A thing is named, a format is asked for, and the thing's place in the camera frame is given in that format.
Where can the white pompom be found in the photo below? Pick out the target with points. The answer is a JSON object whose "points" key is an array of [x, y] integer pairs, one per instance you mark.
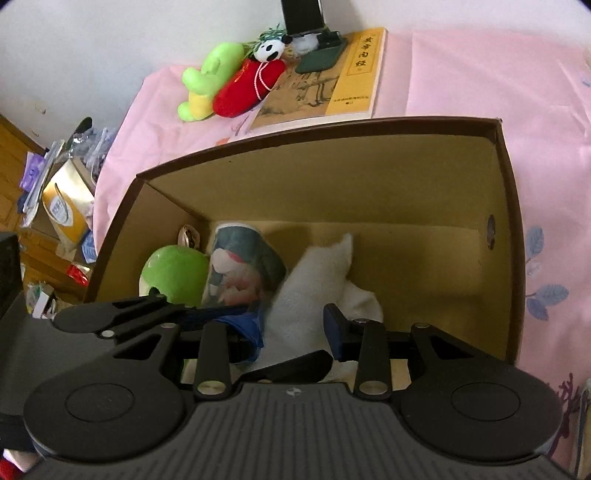
{"points": [[304, 44]]}

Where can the green plush toy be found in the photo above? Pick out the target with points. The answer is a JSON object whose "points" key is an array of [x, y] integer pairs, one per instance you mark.
{"points": [[175, 272]]}

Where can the purple packet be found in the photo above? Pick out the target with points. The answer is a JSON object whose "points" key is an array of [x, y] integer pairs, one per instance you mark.
{"points": [[33, 173]]}

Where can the clear plastic bag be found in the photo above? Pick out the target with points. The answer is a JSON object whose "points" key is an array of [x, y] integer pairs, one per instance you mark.
{"points": [[90, 147]]}

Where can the yellow book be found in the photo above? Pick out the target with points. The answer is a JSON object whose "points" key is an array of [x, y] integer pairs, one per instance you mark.
{"points": [[355, 78]]}

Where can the white fluffy towel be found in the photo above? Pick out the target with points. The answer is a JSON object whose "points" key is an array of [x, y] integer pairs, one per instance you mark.
{"points": [[314, 286]]}

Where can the small panda plush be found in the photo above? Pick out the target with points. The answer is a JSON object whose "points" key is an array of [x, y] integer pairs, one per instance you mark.
{"points": [[268, 50]]}

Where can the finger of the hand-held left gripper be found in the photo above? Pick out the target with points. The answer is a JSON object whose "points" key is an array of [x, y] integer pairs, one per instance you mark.
{"points": [[138, 314], [295, 367]]}

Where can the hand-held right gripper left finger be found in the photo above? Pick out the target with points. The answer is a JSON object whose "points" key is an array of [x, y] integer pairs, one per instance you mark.
{"points": [[212, 355]]}

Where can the red plush toy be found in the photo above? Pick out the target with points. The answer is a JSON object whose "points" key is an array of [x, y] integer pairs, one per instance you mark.
{"points": [[240, 87]]}

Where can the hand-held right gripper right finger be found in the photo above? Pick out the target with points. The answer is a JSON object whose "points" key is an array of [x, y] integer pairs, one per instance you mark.
{"points": [[333, 332]]}

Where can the pink printed bedsheet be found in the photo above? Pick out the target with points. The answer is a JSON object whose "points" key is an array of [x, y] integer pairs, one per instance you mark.
{"points": [[461, 78]]}

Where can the green yellow caterpillar plush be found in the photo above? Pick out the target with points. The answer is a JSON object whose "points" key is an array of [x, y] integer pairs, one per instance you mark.
{"points": [[212, 74]]}

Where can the brown cardboard box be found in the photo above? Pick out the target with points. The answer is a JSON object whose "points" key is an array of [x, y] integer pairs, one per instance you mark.
{"points": [[369, 184]]}

